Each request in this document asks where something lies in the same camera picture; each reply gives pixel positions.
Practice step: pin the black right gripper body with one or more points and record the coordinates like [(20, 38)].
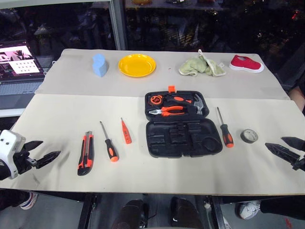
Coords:
[(300, 163)]

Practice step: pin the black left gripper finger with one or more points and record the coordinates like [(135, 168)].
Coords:
[(48, 157), (33, 144)]

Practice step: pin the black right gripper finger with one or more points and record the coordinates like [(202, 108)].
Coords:
[(295, 143), (283, 152)]

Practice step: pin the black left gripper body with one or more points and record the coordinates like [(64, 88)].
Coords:
[(21, 161)]

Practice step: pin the orange black utility knife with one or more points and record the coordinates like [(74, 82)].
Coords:
[(86, 152)]

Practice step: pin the grey tape roll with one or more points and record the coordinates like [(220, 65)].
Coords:
[(249, 136)]

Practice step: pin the orange voltage tester pen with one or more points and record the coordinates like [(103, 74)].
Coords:
[(126, 133)]

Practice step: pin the black plastic tool case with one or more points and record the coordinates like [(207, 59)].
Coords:
[(166, 143)]

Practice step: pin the beige table cover sheet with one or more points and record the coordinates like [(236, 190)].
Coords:
[(71, 83), (59, 114)]

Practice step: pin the white sneaker blue red stripes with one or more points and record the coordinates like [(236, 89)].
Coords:
[(29, 200)]

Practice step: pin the seated bystander person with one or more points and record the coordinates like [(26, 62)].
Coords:
[(299, 97)]

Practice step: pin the black table leg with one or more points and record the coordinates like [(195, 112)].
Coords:
[(87, 210), (215, 212)]

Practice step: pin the plain white sneaker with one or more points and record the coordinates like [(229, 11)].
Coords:
[(249, 209)]

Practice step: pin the open laptop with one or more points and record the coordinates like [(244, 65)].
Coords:
[(16, 71)]

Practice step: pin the red shoe white sole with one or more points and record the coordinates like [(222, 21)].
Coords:
[(246, 64)]

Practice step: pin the dark rounded shape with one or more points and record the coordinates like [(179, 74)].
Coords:
[(131, 214), (186, 212)]

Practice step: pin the blue sponge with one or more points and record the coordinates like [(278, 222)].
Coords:
[(100, 65)]

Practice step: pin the black orange tape measure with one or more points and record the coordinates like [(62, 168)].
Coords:
[(156, 99)]

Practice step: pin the green crumpled cloth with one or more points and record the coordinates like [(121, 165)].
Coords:
[(195, 65)]

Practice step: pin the yellow plate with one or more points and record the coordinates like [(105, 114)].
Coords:
[(137, 65)]

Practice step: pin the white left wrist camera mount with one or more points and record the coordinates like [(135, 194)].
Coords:
[(9, 145)]

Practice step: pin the grey metal post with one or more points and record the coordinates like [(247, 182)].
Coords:
[(118, 23)]

